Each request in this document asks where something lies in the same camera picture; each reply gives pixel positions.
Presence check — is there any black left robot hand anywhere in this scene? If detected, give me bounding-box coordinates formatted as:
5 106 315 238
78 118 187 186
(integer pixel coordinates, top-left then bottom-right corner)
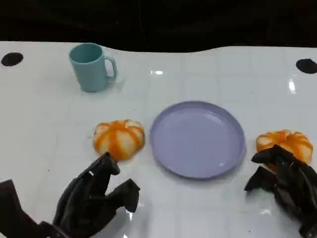
52 151 141 238

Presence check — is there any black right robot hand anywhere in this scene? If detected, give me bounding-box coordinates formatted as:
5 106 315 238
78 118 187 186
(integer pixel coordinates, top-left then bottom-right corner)
244 144 317 238

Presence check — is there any orange white toy bread roll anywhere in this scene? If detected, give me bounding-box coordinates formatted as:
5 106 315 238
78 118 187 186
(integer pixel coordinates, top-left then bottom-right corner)
93 119 146 161
256 129 314 172

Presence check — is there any lilac plate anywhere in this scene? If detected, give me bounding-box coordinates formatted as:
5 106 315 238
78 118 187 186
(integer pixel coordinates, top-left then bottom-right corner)
150 100 247 179

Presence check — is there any pale green mug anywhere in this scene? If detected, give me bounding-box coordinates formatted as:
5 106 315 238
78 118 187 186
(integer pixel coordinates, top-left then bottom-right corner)
68 43 118 93

